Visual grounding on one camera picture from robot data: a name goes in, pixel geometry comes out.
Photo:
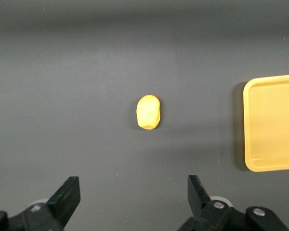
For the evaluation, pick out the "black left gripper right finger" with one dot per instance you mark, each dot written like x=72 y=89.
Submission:
x=198 y=199

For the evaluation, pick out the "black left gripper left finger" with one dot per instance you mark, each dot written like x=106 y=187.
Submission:
x=62 y=199

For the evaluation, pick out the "yellow potato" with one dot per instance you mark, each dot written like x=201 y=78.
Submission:
x=148 y=111

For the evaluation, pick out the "yellow plastic tray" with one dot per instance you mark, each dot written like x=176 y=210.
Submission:
x=272 y=122

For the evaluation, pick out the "dark grey table mat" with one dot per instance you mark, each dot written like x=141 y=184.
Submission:
x=62 y=72

